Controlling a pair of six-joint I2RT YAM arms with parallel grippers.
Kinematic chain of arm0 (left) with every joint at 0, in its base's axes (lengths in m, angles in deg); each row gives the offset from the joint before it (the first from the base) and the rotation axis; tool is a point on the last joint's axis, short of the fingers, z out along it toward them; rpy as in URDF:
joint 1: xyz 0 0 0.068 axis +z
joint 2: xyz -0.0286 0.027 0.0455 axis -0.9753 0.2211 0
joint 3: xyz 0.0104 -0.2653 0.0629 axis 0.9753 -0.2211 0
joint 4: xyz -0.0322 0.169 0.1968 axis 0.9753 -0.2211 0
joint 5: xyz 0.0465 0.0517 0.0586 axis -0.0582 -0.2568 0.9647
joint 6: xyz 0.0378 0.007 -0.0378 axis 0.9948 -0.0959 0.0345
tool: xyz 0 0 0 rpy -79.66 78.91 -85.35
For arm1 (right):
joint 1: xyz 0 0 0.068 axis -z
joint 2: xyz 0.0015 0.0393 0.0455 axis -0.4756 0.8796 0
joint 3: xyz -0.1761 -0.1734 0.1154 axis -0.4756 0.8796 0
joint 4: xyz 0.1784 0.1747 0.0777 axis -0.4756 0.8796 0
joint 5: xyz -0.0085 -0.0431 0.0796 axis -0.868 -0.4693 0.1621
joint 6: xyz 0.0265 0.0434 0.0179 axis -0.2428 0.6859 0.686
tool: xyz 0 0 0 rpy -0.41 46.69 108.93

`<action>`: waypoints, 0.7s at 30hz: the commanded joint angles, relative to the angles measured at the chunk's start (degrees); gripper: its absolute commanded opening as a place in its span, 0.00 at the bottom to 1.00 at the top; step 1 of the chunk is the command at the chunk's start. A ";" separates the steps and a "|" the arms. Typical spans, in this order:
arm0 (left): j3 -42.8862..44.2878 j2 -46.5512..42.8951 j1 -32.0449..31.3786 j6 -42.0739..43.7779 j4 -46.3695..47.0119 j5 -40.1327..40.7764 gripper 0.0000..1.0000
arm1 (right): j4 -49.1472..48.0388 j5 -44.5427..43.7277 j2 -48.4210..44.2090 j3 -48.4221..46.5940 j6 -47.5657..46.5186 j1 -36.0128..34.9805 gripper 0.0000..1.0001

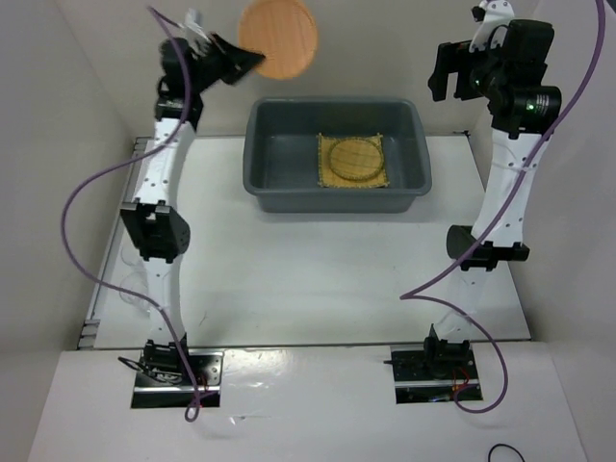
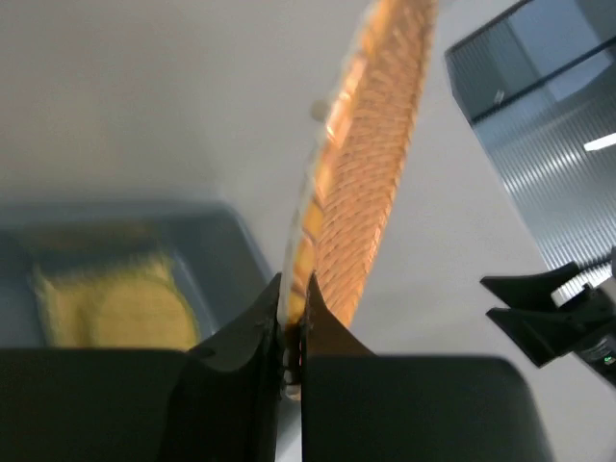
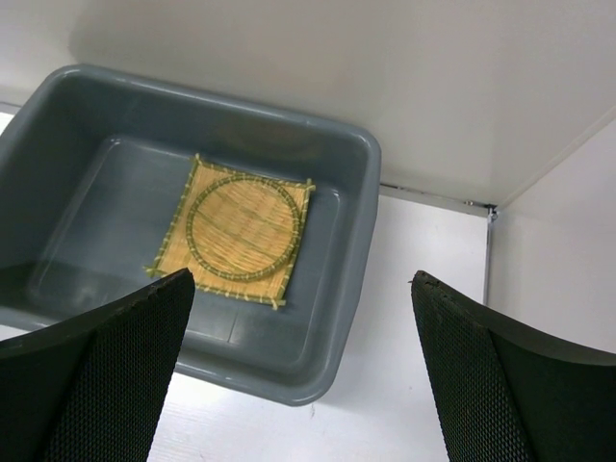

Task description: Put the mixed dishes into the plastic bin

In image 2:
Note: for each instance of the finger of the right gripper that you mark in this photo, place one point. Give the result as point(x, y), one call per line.
point(542, 337)
point(530, 291)

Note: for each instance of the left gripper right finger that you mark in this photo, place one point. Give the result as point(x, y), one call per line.
point(360, 406)

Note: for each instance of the square bamboo mat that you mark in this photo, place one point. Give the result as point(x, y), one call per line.
point(75, 262)

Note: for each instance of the orange round woven tray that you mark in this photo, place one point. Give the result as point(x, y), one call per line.
point(351, 179)

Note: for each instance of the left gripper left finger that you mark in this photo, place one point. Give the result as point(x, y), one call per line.
point(215, 402)

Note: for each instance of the grey plastic bin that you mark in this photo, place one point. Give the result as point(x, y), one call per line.
point(218, 267)

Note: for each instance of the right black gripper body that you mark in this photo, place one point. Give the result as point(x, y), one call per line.
point(592, 313)

